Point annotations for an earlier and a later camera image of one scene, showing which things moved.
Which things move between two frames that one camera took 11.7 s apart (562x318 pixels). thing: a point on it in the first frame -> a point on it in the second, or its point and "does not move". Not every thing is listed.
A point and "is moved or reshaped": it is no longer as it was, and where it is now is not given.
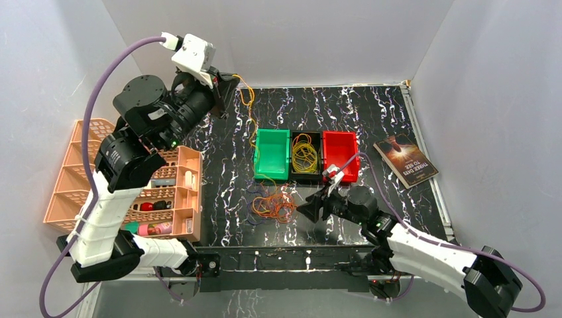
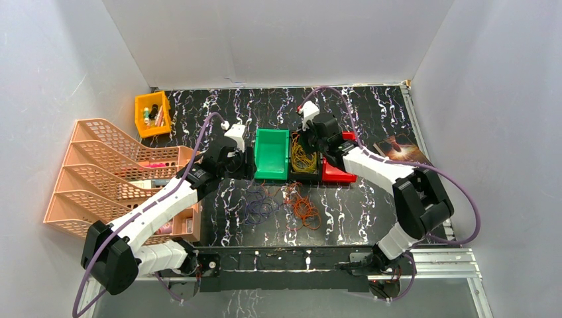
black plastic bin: [308, 178] does not move
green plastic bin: [272, 154] does not move
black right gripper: [315, 201] -> [303, 135]
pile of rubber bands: [279, 206] is moved or reshaped
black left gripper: [221, 96] -> [248, 162]
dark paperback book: [409, 163] does not move
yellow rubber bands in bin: [305, 156] does not move
